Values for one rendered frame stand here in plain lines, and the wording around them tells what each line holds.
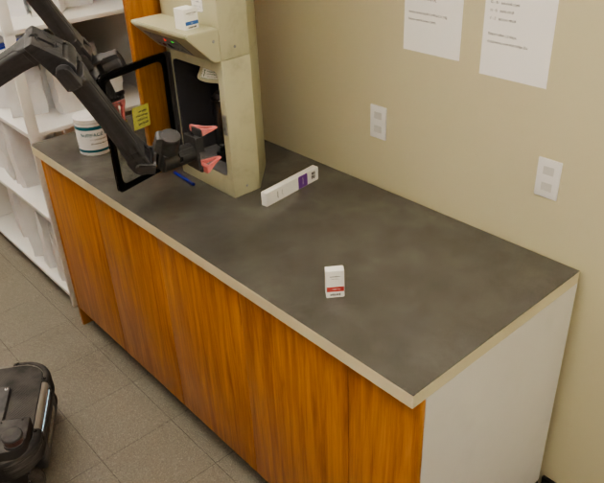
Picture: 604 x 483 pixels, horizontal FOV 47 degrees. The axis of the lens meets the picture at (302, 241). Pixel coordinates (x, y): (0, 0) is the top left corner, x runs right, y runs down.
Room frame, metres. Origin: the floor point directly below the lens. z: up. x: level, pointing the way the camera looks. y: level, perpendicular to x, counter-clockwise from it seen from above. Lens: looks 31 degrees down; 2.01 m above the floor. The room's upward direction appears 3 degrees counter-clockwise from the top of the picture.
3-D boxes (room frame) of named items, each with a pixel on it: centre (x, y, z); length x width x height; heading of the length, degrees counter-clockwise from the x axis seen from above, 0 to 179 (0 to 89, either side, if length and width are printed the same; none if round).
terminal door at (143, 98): (2.20, 0.52, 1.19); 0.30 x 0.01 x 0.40; 146
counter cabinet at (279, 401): (2.13, 0.16, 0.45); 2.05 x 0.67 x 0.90; 40
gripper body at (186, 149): (1.88, 0.33, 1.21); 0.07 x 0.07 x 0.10; 40
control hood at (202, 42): (2.18, 0.37, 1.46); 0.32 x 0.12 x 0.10; 40
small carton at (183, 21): (2.12, 0.31, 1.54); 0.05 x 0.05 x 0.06; 45
